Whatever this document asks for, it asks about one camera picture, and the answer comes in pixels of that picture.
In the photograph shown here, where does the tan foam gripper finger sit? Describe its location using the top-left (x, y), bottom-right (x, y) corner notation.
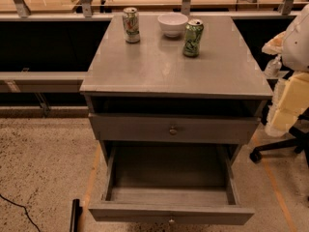
top-left (262, 31), bottom-right (285, 55)

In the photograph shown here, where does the grey drawer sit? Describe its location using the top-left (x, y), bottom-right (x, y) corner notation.
top-left (90, 144), bottom-right (254, 225)
top-left (89, 113), bottom-right (260, 144)

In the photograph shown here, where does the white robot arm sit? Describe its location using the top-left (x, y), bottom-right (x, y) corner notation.
top-left (262, 5), bottom-right (309, 72)

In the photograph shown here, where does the grey wooden drawer cabinet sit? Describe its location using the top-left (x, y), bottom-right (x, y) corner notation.
top-left (80, 14), bottom-right (272, 159)

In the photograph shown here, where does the grey top drawer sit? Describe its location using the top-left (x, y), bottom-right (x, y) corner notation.
top-left (89, 113), bottom-right (260, 144)

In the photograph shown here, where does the clear sanitizer pump bottle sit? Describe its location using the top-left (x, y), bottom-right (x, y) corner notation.
top-left (264, 54), bottom-right (282, 77)

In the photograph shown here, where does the black office chair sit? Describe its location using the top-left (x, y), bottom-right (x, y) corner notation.
top-left (249, 108), bottom-right (309, 169)

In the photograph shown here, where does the white ceramic bowl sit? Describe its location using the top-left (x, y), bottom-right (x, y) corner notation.
top-left (157, 13), bottom-right (188, 38)

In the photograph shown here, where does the white green soda can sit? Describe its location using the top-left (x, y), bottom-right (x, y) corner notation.
top-left (123, 7), bottom-right (140, 44)

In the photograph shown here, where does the black bar on floor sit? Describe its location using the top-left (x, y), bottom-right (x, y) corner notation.
top-left (70, 199), bottom-right (81, 232)

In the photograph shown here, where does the black floor cable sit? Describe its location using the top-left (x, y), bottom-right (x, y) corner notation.
top-left (0, 194), bottom-right (42, 232)

